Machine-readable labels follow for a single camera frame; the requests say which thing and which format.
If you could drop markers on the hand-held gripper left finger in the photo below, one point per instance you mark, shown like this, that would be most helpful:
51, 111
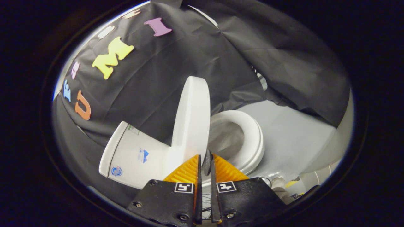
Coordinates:
199, 195

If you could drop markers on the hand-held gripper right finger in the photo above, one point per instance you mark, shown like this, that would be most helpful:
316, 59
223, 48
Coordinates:
214, 201

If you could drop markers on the white toilet with tank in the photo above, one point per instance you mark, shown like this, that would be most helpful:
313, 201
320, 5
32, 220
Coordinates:
135, 154

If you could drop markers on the white toilet seat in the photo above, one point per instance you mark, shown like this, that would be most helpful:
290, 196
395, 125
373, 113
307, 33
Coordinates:
254, 142

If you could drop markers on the white toilet lid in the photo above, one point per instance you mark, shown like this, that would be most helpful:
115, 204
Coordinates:
192, 119

